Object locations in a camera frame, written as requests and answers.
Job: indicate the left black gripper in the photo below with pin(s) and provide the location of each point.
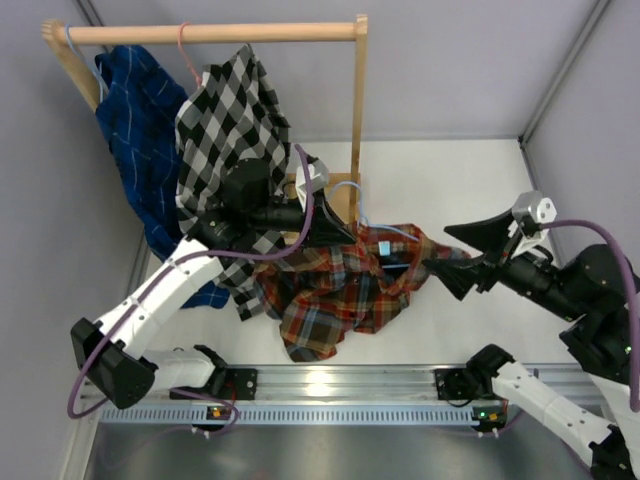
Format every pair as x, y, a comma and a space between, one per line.
327, 229

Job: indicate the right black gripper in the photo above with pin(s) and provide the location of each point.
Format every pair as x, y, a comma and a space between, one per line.
486, 235

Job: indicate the light blue hanger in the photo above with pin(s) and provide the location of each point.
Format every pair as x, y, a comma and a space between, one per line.
360, 210
85, 60

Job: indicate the red orange plaid shirt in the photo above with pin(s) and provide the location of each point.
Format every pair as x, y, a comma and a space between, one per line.
318, 295

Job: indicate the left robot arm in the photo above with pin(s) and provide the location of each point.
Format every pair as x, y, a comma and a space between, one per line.
112, 352

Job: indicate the black white checkered shirt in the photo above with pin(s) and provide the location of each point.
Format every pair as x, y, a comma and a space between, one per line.
234, 115

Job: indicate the pink hanger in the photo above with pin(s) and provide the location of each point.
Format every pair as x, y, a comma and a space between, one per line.
185, 56

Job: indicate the blue plaid shirt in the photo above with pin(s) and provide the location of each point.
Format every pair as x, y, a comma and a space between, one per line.
137, 120

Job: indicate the wooden clothes rack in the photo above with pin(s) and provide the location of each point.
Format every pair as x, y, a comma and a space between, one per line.
62, 40

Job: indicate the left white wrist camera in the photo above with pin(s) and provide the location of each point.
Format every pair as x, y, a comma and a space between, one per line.
318, 179

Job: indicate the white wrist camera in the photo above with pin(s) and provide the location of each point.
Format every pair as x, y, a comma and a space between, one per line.
318, 179
530, 212

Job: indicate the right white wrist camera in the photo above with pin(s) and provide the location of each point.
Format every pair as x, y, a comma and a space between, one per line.
530, 212

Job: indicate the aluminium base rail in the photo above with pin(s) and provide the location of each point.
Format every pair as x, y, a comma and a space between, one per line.
395, 383

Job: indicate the perforated cable duct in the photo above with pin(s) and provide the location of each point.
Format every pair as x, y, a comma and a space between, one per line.
262, 415

